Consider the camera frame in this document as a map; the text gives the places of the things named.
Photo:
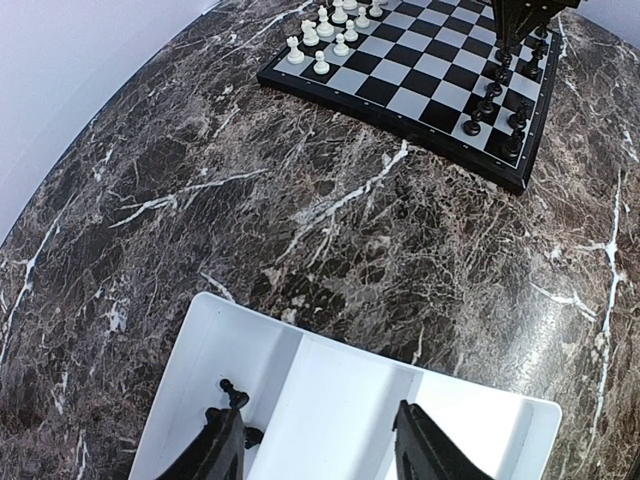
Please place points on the black knight in tray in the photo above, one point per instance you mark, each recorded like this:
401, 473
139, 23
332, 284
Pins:
252, 437

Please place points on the black rook chess piece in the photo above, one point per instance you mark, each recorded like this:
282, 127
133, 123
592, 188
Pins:
519, 119

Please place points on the black pawn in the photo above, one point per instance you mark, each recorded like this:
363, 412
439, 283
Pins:
502, 73
236, 399
472, 127

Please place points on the white plastic tray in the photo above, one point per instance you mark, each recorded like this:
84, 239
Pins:
326, 409

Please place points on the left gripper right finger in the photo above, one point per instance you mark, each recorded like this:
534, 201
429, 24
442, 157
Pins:
424, 451

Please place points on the tall black piece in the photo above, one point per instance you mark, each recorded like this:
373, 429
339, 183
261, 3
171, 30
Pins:
486, 106

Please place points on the black grey chessboard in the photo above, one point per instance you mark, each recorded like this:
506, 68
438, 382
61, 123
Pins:
420, 71

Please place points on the black piece bottom row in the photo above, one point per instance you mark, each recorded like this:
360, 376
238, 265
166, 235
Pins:
511, 148

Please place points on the white chess pieces row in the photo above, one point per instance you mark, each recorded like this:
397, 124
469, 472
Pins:
332, 36

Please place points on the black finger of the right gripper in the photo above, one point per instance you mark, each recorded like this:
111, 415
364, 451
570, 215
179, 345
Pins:
514, 20

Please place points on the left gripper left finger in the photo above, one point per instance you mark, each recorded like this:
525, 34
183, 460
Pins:
217, 452

